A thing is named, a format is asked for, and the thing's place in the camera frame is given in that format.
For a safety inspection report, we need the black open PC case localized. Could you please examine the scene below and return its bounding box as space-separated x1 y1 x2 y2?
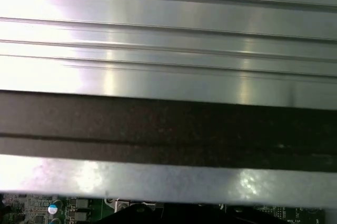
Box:
0 89 337 208

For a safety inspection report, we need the green motherboard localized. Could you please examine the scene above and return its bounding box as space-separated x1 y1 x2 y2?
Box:
0 192 337 224

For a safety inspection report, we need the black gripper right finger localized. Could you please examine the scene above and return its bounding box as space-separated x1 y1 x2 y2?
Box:
223 207 268 224

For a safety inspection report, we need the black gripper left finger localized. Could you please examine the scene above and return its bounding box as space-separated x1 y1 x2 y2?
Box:
96 204 166 224

